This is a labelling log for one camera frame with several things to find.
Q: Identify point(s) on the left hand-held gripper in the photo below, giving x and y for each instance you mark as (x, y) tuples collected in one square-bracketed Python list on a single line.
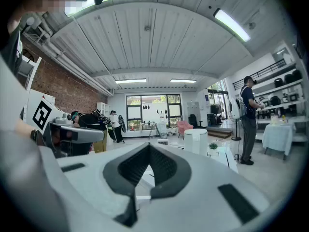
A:
[(41, 113)]

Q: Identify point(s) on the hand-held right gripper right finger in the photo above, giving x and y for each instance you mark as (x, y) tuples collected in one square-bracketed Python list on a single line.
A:
[(173, 178)]

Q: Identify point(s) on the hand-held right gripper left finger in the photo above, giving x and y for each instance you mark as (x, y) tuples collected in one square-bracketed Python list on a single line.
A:
[(116, 175)]

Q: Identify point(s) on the white electric kettle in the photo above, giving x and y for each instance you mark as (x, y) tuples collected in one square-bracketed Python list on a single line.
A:
[(195, 141)]

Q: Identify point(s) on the person's left forearm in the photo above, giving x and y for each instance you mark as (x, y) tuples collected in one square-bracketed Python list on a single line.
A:
[(23, 129)]

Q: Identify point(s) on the white open bookshelf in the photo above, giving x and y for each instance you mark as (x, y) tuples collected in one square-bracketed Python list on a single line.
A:
[(101, 109)]

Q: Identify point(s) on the small green potted plant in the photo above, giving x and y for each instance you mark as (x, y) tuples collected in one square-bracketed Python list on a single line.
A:
[(213, 145)]

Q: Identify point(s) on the pink armchair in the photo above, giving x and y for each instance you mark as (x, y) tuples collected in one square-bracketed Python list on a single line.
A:
[(184, 127)]

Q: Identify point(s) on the metal wristwatch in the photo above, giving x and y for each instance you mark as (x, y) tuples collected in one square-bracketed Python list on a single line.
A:
[(36, 136)]

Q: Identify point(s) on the black office chair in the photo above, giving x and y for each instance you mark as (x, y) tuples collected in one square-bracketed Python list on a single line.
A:
[(193, 120)]

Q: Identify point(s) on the wooden steps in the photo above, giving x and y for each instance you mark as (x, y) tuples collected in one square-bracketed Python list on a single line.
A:
[(218, 132)]

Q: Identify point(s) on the large black-framed window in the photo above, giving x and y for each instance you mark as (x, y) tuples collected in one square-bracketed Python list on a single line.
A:
[(154, 110)]

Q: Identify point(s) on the white lockers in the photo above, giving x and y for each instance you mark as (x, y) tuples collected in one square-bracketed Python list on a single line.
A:
[(193, 110)]

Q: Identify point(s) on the white ceiling pipes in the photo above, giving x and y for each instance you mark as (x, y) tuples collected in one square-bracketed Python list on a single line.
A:
[(72, 64)]

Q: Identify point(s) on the standing floor fan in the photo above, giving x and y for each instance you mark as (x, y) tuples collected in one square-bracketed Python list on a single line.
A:
[(236, 138)]

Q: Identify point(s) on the white metal rack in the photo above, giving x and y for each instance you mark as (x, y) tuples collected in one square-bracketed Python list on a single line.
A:
[(33, 69)]

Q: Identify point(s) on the white backpack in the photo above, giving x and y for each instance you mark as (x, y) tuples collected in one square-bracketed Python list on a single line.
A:
[(241, 107)]

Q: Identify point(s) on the table with white cloth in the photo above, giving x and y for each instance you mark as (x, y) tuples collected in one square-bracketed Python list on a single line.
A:
[(277, 134)]

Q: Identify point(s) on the person's black t-shirt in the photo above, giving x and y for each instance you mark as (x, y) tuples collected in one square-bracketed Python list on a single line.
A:
[(10, 52)]

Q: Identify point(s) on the smoke detector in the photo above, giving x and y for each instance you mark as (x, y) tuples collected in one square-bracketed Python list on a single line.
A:
[(147, 28)]

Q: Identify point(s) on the white shelf unit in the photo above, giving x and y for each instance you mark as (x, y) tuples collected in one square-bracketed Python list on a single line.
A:
[(277, 87)]

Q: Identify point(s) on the black railing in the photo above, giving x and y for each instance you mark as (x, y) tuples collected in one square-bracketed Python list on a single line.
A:
[(265, 69)]

